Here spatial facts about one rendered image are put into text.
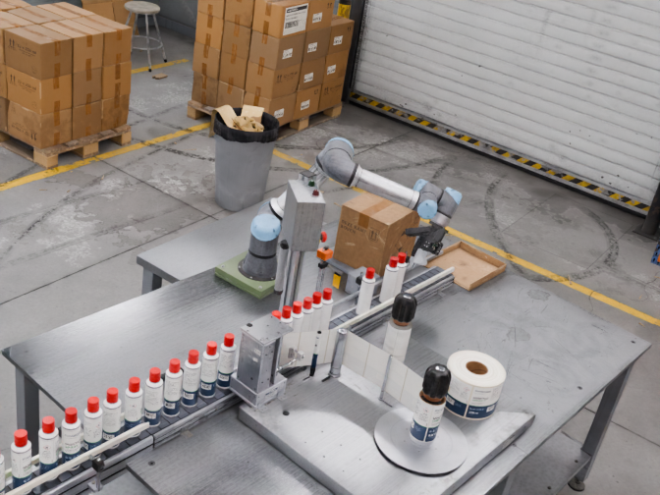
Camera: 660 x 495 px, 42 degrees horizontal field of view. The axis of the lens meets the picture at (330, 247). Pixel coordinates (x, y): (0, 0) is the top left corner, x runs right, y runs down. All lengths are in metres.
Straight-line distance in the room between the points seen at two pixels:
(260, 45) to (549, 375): 4.14
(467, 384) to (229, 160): 3.21
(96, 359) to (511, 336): 1.64
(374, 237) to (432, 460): 1.18
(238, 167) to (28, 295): 1.66
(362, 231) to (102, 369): 1.26
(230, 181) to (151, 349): 2.81
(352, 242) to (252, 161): 2.15
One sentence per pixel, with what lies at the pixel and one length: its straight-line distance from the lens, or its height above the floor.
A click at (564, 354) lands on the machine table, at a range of 3.58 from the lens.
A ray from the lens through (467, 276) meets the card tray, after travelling 3.90.
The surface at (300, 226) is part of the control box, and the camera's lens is 2.85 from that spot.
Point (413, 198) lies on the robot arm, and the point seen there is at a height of 1.33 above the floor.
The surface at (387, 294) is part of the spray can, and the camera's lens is 3.44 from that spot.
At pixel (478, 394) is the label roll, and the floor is 0.99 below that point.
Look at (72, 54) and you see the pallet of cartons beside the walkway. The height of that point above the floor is 0.77.
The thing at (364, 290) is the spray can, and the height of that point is 1.00.
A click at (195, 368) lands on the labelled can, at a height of 1.04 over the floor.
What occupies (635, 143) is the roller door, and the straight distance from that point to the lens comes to 7.13.
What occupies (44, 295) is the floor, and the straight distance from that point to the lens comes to 4.93.
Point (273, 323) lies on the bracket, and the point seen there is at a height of 1.14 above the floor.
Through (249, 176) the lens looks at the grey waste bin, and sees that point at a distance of 5.77.
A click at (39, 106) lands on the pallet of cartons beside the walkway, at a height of 0.46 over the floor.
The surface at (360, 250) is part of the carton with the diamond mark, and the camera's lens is 3.67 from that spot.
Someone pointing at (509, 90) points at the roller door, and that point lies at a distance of 7.42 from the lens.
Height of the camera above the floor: 2.71
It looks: 29 degrees down
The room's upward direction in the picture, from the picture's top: 10 degrees clockwise
